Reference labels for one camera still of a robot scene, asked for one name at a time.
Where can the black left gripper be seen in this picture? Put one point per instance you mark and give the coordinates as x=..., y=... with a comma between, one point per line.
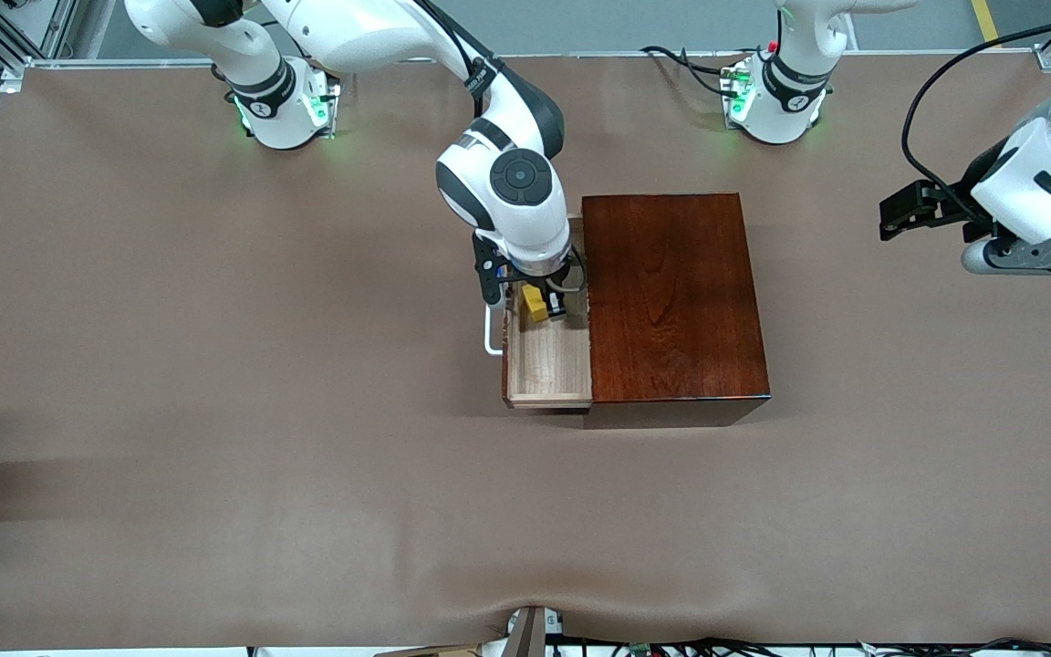
x=952, y=203

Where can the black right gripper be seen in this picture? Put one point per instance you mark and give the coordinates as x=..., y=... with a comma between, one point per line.
x=558, y=304

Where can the yellow block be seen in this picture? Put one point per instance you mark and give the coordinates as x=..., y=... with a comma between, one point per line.
x=536, y=305

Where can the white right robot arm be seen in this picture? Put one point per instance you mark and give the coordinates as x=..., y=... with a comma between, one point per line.
x=507, y=173

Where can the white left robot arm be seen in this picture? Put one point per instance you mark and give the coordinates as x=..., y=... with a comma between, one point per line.
x=1045, y=173

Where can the dark red-brown wooden cabinet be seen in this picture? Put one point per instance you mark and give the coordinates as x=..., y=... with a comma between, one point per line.
x=681, y=301

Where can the yellow floor tape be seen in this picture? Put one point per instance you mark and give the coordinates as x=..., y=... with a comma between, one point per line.
x=987, y=23

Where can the brown table mat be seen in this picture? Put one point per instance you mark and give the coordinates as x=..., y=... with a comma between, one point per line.
x=306, y=502

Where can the grey metal bracket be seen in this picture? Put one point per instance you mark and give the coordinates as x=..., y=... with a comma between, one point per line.
x=527, y=634

